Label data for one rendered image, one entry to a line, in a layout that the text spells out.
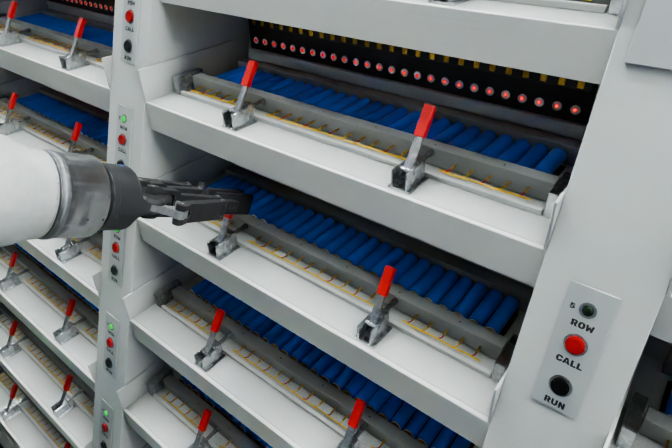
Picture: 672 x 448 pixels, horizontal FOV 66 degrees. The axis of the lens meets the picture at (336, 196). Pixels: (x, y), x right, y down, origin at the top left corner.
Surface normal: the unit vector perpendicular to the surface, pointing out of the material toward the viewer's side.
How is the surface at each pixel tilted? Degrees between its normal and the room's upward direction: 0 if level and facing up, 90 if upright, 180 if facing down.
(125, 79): 90
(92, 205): 90
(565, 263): 90
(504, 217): 19
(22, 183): 65
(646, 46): 90
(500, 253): 109
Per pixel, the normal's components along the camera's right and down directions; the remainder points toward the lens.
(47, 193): 0.92, 0.00
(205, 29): 0.78, 0.32
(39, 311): -0.02, -0.85
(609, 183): -0.59, 0.13
